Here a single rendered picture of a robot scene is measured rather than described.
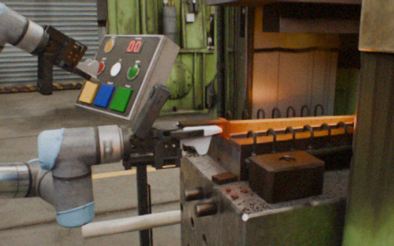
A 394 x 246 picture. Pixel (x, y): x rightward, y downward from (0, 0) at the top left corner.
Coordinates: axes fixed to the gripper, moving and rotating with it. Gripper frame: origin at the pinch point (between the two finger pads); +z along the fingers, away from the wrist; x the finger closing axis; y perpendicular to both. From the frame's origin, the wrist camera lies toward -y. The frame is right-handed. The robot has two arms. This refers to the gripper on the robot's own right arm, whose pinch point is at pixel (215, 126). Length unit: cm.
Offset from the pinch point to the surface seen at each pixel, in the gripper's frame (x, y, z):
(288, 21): 4.0, -22.0, 14.3
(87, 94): -61, 1, -23
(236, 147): 5.6, 3.3, 2.6
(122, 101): -41.9, 0.9, -13.2
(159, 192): -198, 100, 35
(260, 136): 3.4, 2.2, 9.4
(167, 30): -465, -23, 113
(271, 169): 19.1, 3.6, 3.2
